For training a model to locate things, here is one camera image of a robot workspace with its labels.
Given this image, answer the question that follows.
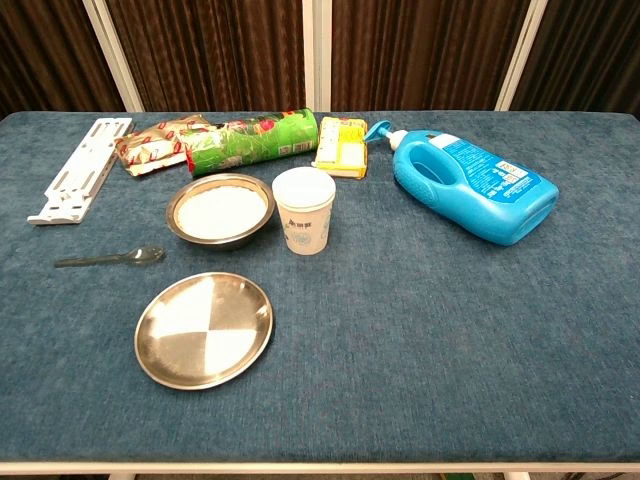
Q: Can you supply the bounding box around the white paper cup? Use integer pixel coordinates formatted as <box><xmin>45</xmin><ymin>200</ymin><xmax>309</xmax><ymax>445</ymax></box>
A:
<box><xmin>271</xmin><ymin>166</ymin><xmax>337</xmax><ymax>257</ymax></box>

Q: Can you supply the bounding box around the stainless steel bowl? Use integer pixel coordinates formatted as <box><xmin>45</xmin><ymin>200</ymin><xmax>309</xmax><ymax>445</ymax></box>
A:
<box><xmin>165</xmin><ymin>172</ymin><xmax>277</xmax><ymax>252</ymax></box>

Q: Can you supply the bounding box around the stainless steel plate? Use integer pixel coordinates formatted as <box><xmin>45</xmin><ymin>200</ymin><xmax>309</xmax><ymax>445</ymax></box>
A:
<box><xmin>133</xmin><ymin>271</ymin><xmax>275</xmax><ymax>391</ymax></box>

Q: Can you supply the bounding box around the yellow packet box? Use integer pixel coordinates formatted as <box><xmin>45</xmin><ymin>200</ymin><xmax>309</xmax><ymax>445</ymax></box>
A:
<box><xmin>313</xmin><ymin>116</ymin><xmax>370</xmax><ymax>180</ymax></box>

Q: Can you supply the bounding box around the blue felt table cover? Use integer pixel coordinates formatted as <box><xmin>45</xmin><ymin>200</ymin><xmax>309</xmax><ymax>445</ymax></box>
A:
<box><xmin>0</xmin><ymin>110</ymin><xmax>640</xmax><ymax>464</ymax></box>

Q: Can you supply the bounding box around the green chip can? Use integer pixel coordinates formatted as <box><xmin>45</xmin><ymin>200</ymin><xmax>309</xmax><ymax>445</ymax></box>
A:
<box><xmin>183</xmin><ymin>107</ymin><xmax>321</xmax><ymax>179</ymax></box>

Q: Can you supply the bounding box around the blue detergent pump bottle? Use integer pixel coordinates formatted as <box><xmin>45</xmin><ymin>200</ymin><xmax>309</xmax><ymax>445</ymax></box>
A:
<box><xmin>363</xmin><ymin>119</ymin><xmax>560</xmax><ymax>247</ymax></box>

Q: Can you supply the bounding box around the red white snack bag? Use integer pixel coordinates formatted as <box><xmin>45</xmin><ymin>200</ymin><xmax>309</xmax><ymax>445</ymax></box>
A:
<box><xmin>114</xmin><ymin>113</ymin><xmax>211</xmax><ymax>179</ymax></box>

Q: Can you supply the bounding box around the brown pleated curtain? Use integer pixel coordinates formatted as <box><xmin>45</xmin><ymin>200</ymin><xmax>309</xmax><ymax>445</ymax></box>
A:
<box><xmin>106</xmin><ymin>0</ymin><xmax>307</xmax><ymax>113</ymax></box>
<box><xmin>509</xmin><ymin>0</ymin><xmax>640</xmax><ymax>117</ymax></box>
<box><xmin>329</xmin><ymin>0</ymin><xmax>531</xmax><ymax>113</ymax></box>
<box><xmin>0</xmin><ymin>0</ymin><xmax>126</xmax><ymax>121</ymax></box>

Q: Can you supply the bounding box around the white partition post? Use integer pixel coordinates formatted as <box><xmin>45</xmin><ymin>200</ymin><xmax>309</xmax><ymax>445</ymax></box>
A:
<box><xmin>302</xmin><ymin>0</ymin><xmax>334</xmax><ymax>113</ymax></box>
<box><xmin>494</xmin><ymin>0</ymin><xmax>550</xmax><ymax>112</ymax></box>
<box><xmin>82</xmin><ymin>0</ymin><xmax>145</xmax><ymax>113</ymax></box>

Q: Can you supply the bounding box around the white plastic bracket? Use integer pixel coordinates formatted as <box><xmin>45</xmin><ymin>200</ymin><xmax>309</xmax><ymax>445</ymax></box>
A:
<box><xmin>27</xmin><ymin>117</ymin><xmax>135</xmax><ymax>226</ymax></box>

